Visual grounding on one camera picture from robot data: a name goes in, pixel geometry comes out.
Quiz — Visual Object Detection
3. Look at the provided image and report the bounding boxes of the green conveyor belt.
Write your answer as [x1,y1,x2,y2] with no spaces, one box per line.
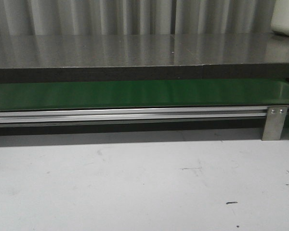
[0,79,289,111]

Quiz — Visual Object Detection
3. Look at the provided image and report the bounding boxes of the grey stone countertop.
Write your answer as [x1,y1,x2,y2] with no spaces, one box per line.
[0,33,289,84]

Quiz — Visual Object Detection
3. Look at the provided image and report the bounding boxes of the grey pleated curtain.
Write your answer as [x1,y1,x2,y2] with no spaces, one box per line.
[0,0,275,36]

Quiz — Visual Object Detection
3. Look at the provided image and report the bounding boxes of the aluminium conveyor side rail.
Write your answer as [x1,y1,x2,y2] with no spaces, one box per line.
[0,106,268,125]

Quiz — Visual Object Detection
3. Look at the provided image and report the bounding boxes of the right steel support bracket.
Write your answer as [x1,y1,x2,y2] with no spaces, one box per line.
[262,106,288,141]

